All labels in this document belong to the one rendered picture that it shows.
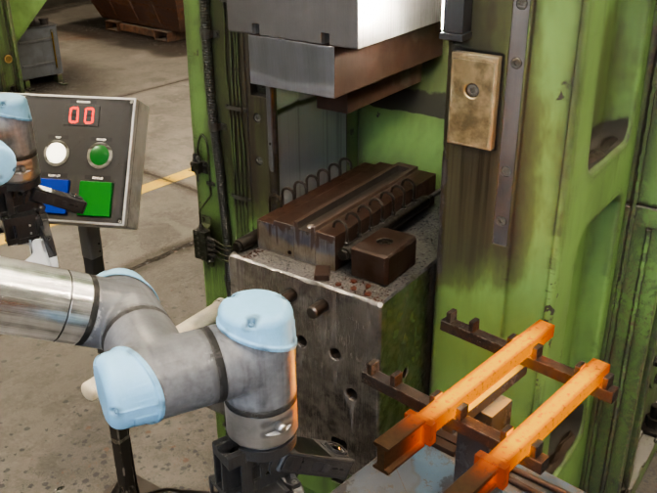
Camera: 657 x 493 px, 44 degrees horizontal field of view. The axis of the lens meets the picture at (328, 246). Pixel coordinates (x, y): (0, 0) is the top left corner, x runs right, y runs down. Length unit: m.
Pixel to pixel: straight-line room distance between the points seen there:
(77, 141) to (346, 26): 0.69
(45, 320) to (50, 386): 2.21
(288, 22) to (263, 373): 0.89
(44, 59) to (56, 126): 5.05
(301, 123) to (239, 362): 1.18
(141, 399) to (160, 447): 1.93
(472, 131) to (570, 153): 0.18
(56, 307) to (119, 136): 1.03
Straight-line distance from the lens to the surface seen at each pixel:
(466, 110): 1.53
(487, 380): 1.27
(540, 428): 1.18
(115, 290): 0.88
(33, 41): 6.89
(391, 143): 2.07
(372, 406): 1.68
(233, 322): 0.78
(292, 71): 1.57
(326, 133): 2.00
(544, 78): 1.49
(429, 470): 1.51
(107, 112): 1.86
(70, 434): 2.82
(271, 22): 1.58
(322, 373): 1.72
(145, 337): 0.80
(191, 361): 0.78
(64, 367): 3.15
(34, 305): 0.84
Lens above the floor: 1.68
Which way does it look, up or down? 26 degrees down
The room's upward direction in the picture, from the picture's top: straight up
